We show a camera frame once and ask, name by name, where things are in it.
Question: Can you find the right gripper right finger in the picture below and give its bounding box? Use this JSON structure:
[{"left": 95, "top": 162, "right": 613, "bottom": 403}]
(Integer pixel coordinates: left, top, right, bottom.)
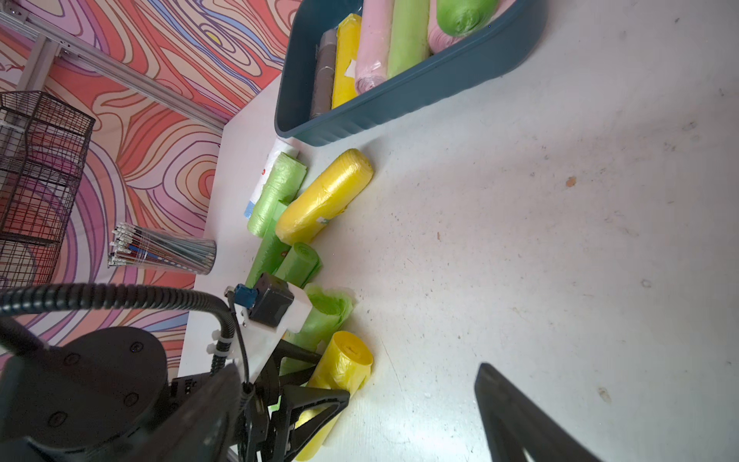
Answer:
[{"left": 475, "top": 363, "right": 598, "bottom": 461}]

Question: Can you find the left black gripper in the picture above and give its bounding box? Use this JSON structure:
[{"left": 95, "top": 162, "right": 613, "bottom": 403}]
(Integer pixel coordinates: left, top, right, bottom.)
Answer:
[{"left": 167, "top": 340, "right": 350, "bottom": 461}]

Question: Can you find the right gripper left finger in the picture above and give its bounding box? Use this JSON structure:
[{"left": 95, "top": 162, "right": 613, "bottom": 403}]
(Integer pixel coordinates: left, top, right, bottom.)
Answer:
[{"left": 125, "top": 365, "right": 242, "bottom": 462}]

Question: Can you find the grey trash bag roll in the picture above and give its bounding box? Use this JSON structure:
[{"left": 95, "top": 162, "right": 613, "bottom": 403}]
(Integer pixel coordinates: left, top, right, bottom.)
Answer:
[{"left": 310, "top": 29, "right": 337, "bottom": 119}]

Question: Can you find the thin pink trash bag roll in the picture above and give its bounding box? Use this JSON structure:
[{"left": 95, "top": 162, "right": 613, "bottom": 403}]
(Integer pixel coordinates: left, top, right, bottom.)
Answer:
[{"left": 355, "top": 0, "right": 395, "bottom": 94}]

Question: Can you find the teal plastic storage box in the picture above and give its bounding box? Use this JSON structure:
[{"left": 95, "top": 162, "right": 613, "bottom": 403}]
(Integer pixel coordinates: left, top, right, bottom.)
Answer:
[{"left": 274, "top": 1, "right": 548, "bottom": 147}]

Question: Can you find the light green roll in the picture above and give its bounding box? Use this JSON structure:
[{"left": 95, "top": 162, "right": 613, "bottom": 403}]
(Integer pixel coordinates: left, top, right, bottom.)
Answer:
[{"left": 436, "top": 0, "right": 500, "bottom": 37}]

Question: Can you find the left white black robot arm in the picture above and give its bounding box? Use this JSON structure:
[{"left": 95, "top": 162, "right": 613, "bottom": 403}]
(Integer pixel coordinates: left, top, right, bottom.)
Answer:
[{"left": 1, "top": 284, "right": 350, "bottom": 461}]

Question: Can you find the green roll beside yellow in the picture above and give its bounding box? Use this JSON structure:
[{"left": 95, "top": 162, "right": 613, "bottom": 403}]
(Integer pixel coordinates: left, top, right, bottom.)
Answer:
[{"left": 283, "top": 283, "right": 356, "bottom": 354}]

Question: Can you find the white blue trash bag roll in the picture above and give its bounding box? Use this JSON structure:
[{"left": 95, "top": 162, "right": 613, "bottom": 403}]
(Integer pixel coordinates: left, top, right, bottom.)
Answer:
[{"left": 244, "top": 138, "right": 299, "bottom": 219}]

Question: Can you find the clear cup of pencils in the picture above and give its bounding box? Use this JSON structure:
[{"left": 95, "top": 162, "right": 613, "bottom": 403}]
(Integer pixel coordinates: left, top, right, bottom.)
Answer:
[{"left": 108, "top": 223, "right": 217, "bottom": 275}]

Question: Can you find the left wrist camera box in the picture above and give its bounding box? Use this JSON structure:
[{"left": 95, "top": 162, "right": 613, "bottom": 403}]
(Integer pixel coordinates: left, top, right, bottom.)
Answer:
[{"left": 234, "top": 273, "right": 294, "bottom": 327}]

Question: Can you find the left black wire basket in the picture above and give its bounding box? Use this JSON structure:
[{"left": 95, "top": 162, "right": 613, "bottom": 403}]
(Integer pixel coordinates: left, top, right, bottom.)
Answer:
[{"left": 1, "top": 90, "right": 95, "bottom": 290}]

